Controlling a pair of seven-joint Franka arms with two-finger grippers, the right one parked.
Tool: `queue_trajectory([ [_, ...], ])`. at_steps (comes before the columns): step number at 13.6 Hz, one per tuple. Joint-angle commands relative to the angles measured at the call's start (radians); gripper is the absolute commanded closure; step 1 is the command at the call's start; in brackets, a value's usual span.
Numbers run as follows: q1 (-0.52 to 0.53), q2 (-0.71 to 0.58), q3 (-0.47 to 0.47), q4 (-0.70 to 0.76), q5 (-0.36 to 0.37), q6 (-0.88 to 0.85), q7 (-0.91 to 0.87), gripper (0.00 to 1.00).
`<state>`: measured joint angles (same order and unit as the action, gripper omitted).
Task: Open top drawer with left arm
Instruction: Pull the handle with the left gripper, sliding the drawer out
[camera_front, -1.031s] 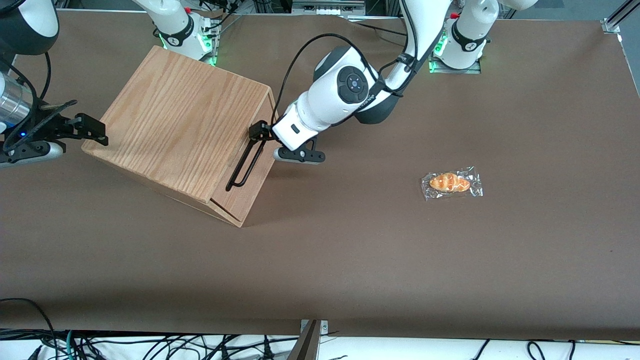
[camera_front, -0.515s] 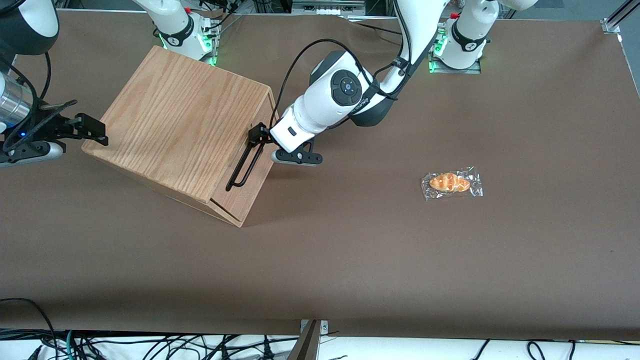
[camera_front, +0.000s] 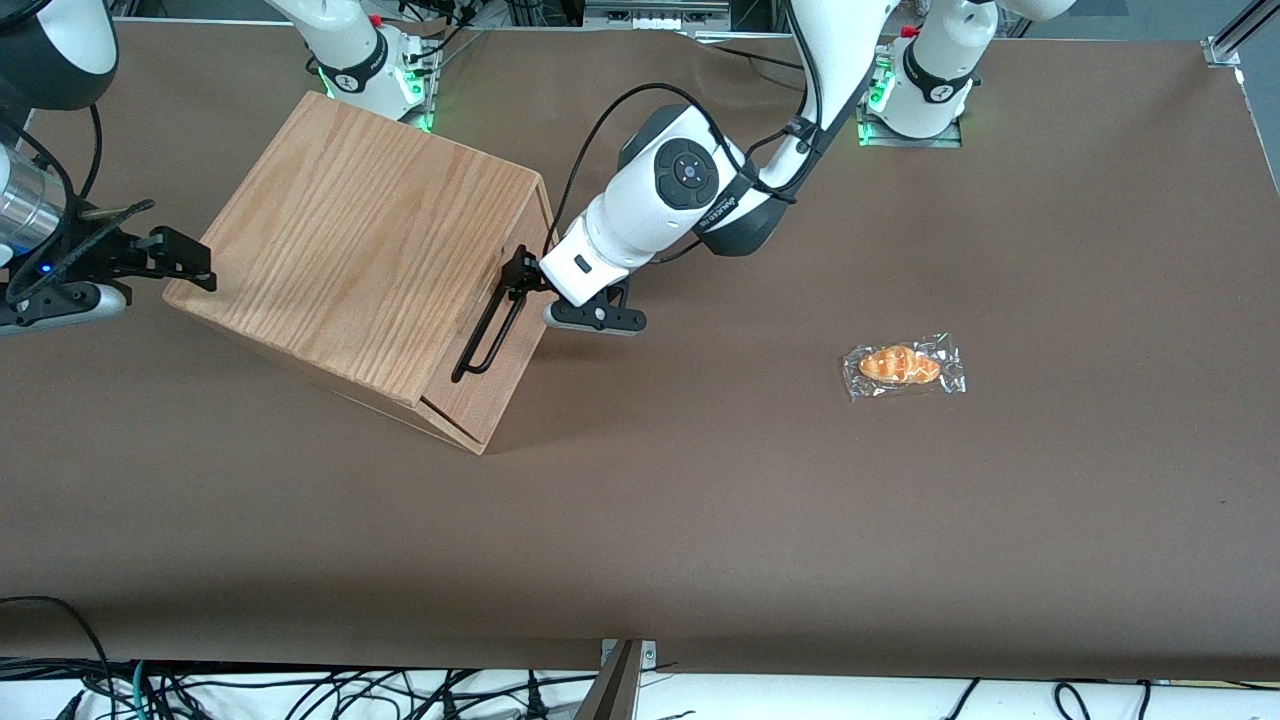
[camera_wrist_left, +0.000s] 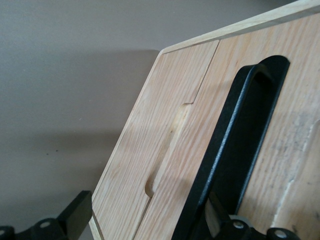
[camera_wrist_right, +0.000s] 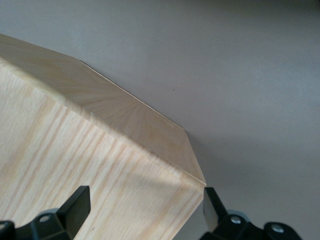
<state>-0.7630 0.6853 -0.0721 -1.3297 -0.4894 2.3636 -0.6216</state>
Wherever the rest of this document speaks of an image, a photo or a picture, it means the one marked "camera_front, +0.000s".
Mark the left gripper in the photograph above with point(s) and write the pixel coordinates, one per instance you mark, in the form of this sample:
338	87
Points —
521	273

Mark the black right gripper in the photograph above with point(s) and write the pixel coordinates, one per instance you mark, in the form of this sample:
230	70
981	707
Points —
92	252

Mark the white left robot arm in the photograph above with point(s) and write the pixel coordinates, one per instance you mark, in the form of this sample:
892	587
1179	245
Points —
690	170

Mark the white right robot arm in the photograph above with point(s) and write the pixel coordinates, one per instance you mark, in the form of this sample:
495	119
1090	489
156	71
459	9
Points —
60	50

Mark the light wooden drawer cabinet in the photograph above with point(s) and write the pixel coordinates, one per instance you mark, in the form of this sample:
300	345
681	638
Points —
350	230

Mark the grey power strip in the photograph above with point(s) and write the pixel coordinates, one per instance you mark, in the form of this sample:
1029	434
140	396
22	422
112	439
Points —
650	15

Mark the brown table cover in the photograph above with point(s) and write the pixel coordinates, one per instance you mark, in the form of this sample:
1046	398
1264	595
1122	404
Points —
700	520

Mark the bread in clear plastic wrapper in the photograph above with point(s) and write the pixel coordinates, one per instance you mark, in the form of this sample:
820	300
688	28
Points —
900	365

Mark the dark metal bar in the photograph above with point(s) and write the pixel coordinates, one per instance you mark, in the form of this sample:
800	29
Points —
610	695

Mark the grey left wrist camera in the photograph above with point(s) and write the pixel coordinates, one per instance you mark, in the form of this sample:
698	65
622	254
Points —
580	316

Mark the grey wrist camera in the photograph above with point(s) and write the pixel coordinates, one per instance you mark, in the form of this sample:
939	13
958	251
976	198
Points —
580	316
70	302

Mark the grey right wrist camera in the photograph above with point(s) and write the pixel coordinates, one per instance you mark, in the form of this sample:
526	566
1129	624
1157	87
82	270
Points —
70	302

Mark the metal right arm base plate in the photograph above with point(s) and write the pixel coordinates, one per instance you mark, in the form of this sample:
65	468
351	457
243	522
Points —
430	100

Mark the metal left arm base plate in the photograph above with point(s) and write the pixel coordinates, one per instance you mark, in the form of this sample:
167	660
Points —
900	143

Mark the silver metal mounting bracket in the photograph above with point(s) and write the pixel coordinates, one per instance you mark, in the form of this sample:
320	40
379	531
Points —
648	655

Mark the aluminium profile rail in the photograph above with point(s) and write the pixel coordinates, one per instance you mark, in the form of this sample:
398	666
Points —
1225	48

